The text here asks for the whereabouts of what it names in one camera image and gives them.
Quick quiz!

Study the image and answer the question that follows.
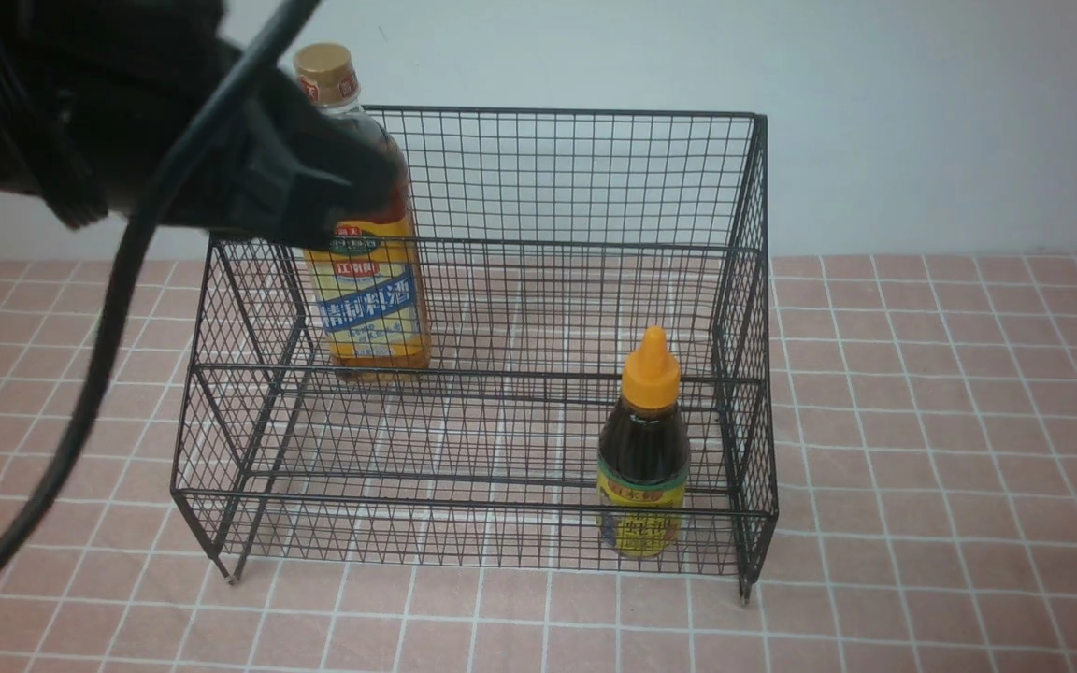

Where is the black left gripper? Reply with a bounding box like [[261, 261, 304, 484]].
[[0, 1, 409, 249]]

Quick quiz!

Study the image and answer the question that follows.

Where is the cooking wine bottle gold cap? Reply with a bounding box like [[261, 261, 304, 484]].
[[294, 43, 432, 378]]

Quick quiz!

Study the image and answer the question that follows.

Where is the dark sauce bottle orange cap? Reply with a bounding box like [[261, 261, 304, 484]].
[[596, 325, 691, 559]]

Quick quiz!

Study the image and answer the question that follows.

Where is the black cable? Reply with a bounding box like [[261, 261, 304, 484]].
[[0, 0, 324, 625]]

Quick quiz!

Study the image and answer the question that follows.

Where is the black wire mesh rack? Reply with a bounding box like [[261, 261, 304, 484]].
[[170, 106, 779, 602]]

